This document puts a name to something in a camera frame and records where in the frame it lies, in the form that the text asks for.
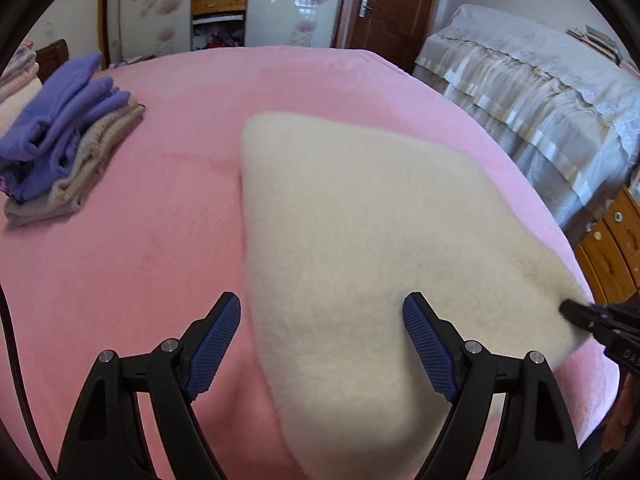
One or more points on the pink fleece bed blanket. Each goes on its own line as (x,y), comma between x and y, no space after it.
(161,235)

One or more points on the dark brown wooden door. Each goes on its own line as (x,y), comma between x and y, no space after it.
(393,29)

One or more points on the striped folded bedding stack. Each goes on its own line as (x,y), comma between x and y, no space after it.
(19,84)

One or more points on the person's right hand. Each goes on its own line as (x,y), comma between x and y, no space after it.
(620,420)

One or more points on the cream fuzzy cardigan sweater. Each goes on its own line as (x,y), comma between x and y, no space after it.
(342,222)

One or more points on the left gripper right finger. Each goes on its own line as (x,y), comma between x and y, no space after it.
(535,439)

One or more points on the purple folded garment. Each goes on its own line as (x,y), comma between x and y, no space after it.
(40,146)

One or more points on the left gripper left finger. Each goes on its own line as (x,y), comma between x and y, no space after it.
(105,437)

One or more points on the beige knitted folded sweater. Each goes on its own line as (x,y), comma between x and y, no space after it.
(96,147)

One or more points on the floral sliding door wardrobe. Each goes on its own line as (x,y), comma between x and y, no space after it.
(135,30)

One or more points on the grey lace covered bed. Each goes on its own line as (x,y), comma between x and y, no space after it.
(565,115)

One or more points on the orange wooden drawer cabinet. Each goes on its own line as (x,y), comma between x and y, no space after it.
(608,254)

